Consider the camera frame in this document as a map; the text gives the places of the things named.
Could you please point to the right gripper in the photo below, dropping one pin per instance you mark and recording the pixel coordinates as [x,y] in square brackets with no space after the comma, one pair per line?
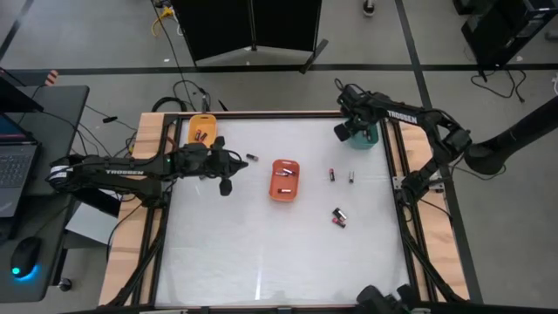
[364,123]

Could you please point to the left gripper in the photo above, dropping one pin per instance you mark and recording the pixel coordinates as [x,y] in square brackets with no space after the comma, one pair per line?
[200,161]

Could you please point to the black silver battery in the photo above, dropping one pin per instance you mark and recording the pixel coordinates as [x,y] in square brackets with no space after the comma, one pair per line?
[252,157]
[339,213]

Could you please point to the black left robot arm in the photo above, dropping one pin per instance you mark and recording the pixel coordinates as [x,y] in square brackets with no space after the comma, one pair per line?
[124,172]

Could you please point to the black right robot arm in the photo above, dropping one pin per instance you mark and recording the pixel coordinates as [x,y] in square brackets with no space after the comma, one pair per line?
[401,117]

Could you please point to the teal plastic bin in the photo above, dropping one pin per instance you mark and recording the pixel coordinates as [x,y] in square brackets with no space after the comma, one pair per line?
[359,144]

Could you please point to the yellow plastic bin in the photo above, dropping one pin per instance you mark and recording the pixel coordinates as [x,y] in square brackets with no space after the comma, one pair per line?
[208,124]

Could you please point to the red-orange plastic bin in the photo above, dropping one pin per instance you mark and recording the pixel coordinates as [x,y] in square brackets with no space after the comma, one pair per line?
[290,183]

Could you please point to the small black rod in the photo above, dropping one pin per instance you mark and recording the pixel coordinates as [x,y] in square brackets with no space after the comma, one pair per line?
[223,105]

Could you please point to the small grey floor object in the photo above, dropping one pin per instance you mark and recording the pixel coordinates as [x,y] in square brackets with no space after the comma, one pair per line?
[369,8]

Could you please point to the small black connector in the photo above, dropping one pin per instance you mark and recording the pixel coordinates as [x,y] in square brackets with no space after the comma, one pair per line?
[110,118]

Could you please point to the black folding partition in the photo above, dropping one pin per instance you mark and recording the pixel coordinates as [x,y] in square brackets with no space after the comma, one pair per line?
[218,26]

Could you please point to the black flat panel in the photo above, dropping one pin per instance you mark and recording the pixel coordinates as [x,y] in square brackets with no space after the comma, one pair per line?
[100,206]

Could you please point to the grey flat box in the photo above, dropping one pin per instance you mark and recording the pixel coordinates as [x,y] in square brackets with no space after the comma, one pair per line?
[91,224]

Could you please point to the black stand pole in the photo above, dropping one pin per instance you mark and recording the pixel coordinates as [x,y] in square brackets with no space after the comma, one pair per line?
[523,128]

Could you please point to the black equipment cabinet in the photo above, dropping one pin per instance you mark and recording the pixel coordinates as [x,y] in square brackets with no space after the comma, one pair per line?
[501,26]

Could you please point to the black desk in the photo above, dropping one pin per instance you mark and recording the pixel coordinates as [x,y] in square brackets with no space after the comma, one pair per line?
[61,131]

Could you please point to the black rounded device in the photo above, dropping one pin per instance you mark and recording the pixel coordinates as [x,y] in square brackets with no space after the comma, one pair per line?
[375,301]

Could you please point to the red white striped object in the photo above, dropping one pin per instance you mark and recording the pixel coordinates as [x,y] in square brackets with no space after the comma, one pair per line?
[51,77]

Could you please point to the black round knob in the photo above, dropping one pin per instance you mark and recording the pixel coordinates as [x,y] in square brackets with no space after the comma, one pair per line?
[65,284]

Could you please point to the grey laptop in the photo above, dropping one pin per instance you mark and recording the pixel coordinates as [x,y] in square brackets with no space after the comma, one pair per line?
[17,174]

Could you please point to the black computer mouse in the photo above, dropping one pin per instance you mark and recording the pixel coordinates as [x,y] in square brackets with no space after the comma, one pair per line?
[26,257]

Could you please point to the black monitor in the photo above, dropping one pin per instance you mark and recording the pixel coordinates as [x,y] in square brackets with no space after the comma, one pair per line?
[13,100]

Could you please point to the black aluminium table frame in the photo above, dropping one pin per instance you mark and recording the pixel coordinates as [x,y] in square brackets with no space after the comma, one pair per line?
[279,115]

